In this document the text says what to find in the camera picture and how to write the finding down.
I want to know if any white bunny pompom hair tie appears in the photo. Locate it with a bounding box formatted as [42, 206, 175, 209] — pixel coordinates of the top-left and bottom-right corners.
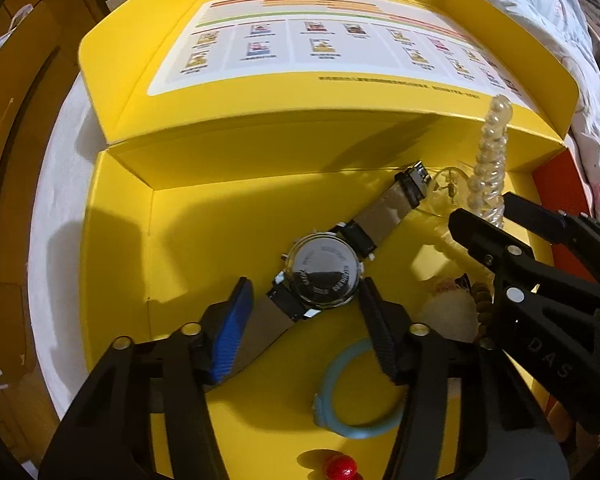
[419, 278, 481, 344]

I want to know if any pearl hair claw clip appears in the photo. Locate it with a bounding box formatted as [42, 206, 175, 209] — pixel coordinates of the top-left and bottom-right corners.
[427, 94, 513, 229]

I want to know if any light blue silicone bracelet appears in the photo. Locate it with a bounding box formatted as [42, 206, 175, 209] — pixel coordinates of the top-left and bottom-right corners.
[312, 337, 406, 441]

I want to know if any red ball hair tie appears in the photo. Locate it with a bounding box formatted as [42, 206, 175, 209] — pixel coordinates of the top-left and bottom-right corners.
[322, 453, 364, 480]

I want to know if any grey strap wrist watch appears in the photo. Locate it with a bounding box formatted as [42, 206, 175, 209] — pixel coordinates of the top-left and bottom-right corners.
[210, 162, 430, 385]

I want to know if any leaf pattern bed sheet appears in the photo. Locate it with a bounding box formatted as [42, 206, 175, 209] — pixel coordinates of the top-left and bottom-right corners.
[27, 76, 106, 417]

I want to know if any yellow cardboard box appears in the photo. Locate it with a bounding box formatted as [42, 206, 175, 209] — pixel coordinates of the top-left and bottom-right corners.
[79, 0, 579, 479]

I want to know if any wooden wardrobe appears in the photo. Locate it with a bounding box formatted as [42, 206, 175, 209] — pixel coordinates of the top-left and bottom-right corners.
[0, 0, 106, 464]

